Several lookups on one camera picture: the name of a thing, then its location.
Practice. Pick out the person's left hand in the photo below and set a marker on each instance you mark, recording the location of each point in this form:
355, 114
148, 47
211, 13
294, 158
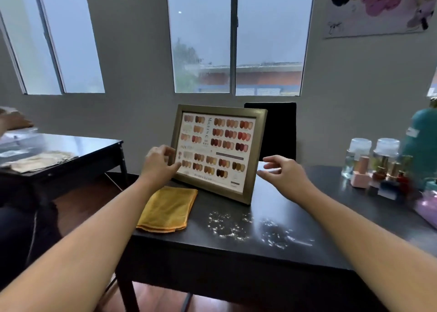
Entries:
155, 168

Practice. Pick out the scatter of white nail scraps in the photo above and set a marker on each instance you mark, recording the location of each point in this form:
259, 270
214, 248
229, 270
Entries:
252, 230

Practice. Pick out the person's left forearm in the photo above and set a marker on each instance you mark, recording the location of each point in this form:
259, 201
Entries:
78, 243

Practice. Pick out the person's right thumb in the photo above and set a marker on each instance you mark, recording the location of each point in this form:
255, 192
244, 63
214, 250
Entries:
265, 177

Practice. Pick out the teal bottle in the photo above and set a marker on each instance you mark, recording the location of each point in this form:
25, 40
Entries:
421, 144

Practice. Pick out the black work table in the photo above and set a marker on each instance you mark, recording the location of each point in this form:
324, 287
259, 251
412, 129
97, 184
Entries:
239, 264

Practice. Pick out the sliding window with plain sky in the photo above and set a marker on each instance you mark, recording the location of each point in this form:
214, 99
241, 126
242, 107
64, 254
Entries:
51, 39

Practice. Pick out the clear bottle with white cap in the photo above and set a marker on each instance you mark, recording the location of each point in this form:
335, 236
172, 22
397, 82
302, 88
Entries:
356, 151
385, 149

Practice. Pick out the pink plastic container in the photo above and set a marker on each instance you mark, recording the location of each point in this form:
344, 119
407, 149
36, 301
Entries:
426, 206

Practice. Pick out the person's right forearm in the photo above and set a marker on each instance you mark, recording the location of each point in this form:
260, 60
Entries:
368, 250

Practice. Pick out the person's left thumb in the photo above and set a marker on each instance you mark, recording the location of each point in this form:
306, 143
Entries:
174, 167

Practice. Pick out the clear plastic box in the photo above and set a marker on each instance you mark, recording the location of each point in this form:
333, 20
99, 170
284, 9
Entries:
17, 143

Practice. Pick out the nail art wall poster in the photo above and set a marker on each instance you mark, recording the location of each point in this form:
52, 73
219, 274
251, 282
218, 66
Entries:
379, 8

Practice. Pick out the yellow folded cloth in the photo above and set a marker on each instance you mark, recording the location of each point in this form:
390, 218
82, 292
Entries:
167, 209

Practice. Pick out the black side table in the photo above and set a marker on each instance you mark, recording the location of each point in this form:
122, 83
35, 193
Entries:
85, 151

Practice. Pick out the framed nail colour chart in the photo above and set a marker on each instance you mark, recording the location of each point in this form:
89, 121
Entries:
222, 144

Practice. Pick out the person's right hand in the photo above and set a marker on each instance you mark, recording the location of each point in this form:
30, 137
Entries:
290, 180

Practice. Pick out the beige cloth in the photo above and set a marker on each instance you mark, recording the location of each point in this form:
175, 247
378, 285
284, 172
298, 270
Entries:
41, 161

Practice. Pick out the red nail polish bottle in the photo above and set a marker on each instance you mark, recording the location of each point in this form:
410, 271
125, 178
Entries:
404, 175

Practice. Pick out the sliding window with tree view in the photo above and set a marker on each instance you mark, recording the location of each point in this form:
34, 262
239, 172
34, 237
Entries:
239, 39

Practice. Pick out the pink nail polish bottle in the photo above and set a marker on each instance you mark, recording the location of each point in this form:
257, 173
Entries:
361, 175

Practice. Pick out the dark blue nail polish bottle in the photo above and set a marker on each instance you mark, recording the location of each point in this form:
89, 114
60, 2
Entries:
387, 189

